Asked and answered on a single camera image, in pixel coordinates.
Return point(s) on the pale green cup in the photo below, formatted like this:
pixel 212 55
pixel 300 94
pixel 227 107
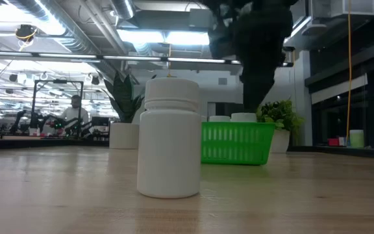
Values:
pixel 356 139

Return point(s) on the person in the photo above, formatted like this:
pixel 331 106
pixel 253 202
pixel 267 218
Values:
pixel 74 113

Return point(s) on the green plastic basket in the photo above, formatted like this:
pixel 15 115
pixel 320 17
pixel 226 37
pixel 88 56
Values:
pixel 235 143

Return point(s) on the white ceiling air unit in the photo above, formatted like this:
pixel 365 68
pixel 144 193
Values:
pixel 343 8

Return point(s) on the white rounded plant pot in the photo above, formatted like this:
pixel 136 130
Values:
pixel 280 141

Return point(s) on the long ceiling light bar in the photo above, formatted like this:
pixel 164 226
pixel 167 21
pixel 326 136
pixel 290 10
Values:
pixel 132 58

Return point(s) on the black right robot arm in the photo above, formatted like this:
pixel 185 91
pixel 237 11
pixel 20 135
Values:
pixel 239 5

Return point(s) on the red box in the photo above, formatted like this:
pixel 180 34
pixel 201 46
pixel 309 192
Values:
pixel 333 141

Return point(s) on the white cylindrical plant pot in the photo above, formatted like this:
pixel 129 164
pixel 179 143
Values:
pixel 124 136

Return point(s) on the black metal frame rig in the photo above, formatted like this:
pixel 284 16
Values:
pixel 58 82

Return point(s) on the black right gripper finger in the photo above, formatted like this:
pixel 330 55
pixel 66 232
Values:
pixel 268 79
pixel 249 91

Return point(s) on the leafy green plant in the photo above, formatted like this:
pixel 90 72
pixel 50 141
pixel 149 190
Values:
pixel 281 113

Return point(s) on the snake plant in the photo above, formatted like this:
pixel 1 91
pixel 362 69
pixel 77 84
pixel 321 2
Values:
pixel 125 97

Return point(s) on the grey wall vent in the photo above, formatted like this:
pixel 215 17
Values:
pixel 222 81

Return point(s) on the background robot arms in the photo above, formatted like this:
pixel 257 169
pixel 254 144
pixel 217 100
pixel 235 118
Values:
pixel 44 123

